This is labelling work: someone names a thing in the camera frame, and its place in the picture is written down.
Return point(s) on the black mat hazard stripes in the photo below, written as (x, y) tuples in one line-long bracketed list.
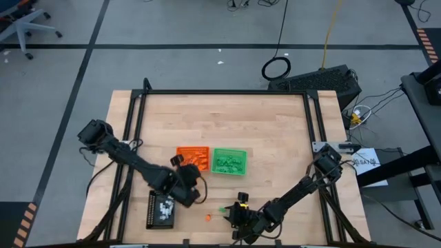
[(8, 227), (435, 41)]

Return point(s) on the green monster figure toy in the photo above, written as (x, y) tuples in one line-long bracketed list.
[(230, 168), (222, 209), (239, 169), (238, 162), (220, 160)]

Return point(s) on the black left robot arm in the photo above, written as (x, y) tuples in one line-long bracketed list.
[(138, 163)]

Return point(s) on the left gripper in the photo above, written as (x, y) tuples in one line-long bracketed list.
[(189, 175)]

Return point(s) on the black frame bracket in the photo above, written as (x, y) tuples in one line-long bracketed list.
[(276, 243), (186, 243)]

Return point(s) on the white skeleton figure toy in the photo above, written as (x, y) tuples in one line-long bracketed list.
[(169, 200), (169, 214), (161, 206), (168, 208), (162, 217)]

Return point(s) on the black plastic basket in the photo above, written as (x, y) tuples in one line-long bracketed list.
[(151, 213)]

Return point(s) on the white printed paper sheet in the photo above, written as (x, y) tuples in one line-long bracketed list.
[(373, 174)]

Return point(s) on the orange plastic basket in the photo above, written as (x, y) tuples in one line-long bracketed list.
[(182, 150)]

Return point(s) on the black computer case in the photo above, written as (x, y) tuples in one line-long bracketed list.
[(317, 82)]

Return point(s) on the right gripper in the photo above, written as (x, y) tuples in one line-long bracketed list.
[(246, 218)]

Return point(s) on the green plastic basket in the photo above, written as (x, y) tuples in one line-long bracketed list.
[(215, 153)]

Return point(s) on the black side table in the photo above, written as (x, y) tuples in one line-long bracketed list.
[(422, 113)]

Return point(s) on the grey office chair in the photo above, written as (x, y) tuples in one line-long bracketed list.
[(19, 23)]

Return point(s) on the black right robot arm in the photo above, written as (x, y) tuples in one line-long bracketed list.
[(303, 187)]

